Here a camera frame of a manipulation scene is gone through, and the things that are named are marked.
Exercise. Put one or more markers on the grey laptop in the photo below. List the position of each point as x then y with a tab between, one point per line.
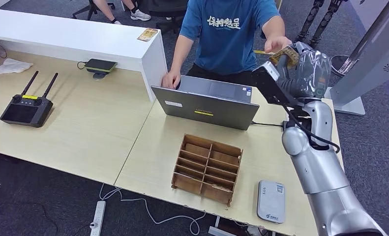
207	112

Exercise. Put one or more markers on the black phone green edge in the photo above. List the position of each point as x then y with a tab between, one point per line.
100	65

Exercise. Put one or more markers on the white tissue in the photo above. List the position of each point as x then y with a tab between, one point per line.
11	66

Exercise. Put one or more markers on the person's right forearm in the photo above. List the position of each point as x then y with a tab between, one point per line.
181	55

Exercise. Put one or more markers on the person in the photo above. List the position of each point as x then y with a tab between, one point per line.
227	49
101	8

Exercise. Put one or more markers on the black robot leg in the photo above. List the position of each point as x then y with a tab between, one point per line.
309	21
324	21

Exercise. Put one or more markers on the grey kiosk stand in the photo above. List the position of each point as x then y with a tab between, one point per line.
370	73

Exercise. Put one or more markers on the person's left hand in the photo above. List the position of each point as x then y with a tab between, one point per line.
277	44

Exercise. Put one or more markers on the brown yellow ID card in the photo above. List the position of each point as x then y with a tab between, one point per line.
288	55

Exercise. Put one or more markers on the speckled room key card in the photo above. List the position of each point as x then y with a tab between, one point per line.
223	188

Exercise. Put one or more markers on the white power strip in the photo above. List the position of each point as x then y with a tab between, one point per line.
98	215

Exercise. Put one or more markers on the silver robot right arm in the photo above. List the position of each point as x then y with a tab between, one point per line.
318	163

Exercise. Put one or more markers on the yellow patterned card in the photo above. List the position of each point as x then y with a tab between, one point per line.
147	34

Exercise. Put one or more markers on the black remote controller with antennas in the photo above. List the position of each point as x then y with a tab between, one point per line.
22	113

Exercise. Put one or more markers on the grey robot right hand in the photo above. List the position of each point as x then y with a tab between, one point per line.
311	75

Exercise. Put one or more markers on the white counter shelf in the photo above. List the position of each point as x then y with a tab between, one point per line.
67	36

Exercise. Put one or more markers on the black office chair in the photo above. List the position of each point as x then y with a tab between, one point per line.
168	6
81	11

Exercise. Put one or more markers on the grey round phone stand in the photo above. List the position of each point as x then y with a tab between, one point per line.
99	77

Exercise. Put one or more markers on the person's right hand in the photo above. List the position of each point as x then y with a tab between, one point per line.
171	80

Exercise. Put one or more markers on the white card reader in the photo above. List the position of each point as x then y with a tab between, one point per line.
270	202

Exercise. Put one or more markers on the person's left forearm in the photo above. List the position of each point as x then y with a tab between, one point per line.
275	27

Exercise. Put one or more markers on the chrome pole stand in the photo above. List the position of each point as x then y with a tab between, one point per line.
337	65

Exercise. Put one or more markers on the wooden compartment organiser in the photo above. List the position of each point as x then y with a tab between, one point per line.
220	158

